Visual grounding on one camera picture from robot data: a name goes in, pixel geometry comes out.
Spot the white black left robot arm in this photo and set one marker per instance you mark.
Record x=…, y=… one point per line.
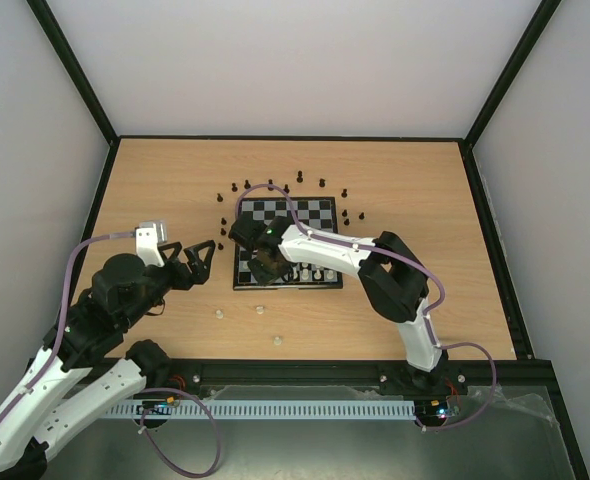
x=39, y=417

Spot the black rear left frame post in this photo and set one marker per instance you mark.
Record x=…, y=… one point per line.
x=50, y=26

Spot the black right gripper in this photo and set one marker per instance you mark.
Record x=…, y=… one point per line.
x=263, y=261

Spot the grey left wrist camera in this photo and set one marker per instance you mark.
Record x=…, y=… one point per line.
x=149, y=235

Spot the black front frame rail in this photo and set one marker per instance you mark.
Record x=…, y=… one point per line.
x=388, y=376

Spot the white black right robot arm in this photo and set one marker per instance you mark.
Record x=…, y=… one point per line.
x=398, y=286

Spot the black rear right frame post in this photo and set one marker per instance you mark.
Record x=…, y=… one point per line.
x=518, y=57

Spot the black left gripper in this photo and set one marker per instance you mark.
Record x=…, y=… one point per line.
x=200, y=272

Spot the black frame post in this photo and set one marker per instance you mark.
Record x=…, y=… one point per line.
x=518, y=57
x=50, y=26

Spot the black white chessboard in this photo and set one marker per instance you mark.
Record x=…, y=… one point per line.
x=317, y=212

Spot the white slotted cable duct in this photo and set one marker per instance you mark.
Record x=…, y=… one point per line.
x=398, y=410

